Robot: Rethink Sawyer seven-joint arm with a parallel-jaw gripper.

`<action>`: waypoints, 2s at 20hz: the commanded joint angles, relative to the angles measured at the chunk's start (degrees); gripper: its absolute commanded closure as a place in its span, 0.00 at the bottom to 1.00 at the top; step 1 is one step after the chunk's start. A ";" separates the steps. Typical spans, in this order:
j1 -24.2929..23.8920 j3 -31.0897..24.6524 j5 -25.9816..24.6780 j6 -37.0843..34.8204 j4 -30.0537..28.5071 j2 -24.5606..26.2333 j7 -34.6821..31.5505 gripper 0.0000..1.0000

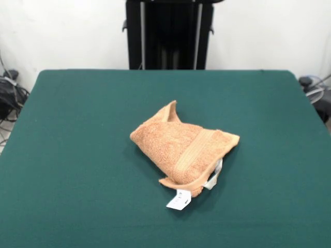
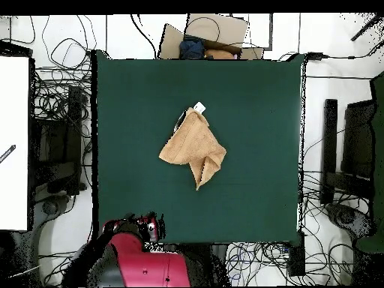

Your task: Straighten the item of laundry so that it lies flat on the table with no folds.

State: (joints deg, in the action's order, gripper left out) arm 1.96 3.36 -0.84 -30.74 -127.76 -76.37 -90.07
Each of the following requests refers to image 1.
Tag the dark green table cloth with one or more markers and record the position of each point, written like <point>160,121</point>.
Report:
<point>77,155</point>

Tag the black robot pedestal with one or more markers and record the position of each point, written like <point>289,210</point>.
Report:
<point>168,33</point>

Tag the orange terry towel with tags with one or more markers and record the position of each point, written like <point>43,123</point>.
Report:
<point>168,144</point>

